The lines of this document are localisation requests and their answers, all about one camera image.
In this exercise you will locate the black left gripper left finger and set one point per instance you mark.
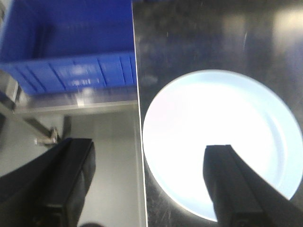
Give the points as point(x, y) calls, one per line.
point(50, 190)

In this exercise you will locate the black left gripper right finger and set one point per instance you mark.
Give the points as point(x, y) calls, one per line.
point(241, 198)

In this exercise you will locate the light blue plate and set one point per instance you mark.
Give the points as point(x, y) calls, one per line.
point(217, 107)

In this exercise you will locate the blue bin lower left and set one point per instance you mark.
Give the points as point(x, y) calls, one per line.
point(51, 46)

